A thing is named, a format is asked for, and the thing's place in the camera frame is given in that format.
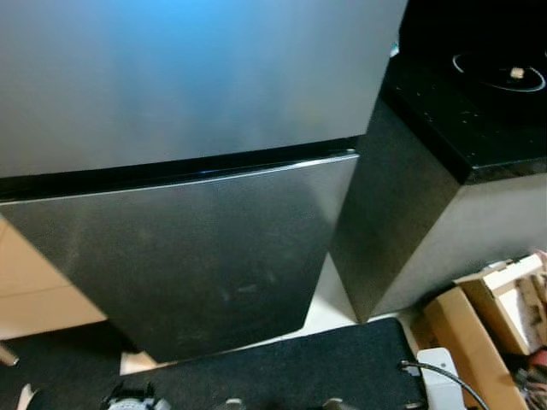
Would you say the silver fridge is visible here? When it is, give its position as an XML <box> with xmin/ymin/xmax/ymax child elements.
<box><xmin>0</xmin><ymin>0</ymin><xmax>409</xmax><ymax>364</ymax></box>

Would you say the black kitchen counter cabinet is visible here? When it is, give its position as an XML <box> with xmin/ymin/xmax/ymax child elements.
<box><xmin>331</xmin><ymin>0</ymin><xmax>547</xmax><ymax>324</ymax></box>

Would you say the flat brown cardboard box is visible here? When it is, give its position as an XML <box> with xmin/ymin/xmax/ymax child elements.
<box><xmin>413</xmin><ymin>287</ymin><xmax>505</xmax><ymax>410</ymax></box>

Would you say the grey right robot foot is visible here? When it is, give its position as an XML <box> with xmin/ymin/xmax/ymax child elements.
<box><xmin>321</xmin><ymin>397</ymin><xmax>360</xmax><ymax>410</ymax></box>

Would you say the grey robot foot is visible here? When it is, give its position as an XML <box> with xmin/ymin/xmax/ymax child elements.
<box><xmin>321</xmin><ymin>397</ymin><xmax>360</xmax><ymax>410</ymax></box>
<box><xmin>212</xmin><ymin>397</ymin><xmax>250</xmax><ymax>410</ymax></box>

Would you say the grey left robot foot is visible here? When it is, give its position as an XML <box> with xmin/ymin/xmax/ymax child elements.
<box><xmin>212</xmin><ymin>397</ymin><xmax>250</xmax><ymax>410</ymax></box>

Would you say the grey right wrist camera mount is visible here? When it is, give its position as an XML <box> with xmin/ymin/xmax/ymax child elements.
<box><xmin>416</xmin><ymin>347</ymin><xmax>468</xmax><ymax>410</ymax></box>

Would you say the grey-blue left wrist camera mount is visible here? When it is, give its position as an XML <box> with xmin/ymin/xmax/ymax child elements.
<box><xmin>101</xmin><ymin>382</ymin><xmax>174</xmax><ymax>410</ymax></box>

